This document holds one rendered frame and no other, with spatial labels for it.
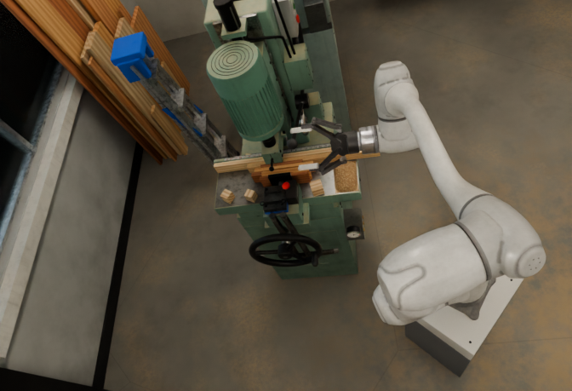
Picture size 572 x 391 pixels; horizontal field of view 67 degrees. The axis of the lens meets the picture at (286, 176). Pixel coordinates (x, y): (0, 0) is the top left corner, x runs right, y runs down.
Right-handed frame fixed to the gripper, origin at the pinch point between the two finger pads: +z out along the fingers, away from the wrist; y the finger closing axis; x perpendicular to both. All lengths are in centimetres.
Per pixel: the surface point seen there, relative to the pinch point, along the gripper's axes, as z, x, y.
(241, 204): 30.0, -15.3, -27.4
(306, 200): 3.1, -15.2, -29.0
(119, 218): 143, -95, -74
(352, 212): -13, -33, -49
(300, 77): -1.8, -27.7, 16.8
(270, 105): 6.7, -3.5, 15.6
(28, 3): 133, -83, 61
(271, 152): 12.9, -16.3, -7.1
